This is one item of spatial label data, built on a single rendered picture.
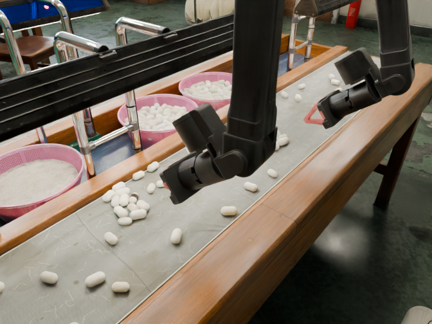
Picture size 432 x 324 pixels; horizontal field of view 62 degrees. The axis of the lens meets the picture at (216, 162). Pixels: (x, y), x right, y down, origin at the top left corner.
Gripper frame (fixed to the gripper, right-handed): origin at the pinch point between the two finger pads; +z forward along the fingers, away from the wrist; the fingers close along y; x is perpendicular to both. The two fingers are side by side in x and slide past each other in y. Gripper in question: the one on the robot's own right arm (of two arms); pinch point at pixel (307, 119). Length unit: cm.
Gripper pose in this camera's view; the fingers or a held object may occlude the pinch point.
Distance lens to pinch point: 99.3
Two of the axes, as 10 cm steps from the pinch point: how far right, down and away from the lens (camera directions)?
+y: -6.4, 4.5, -6.2
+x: 5.1, 8.6, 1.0
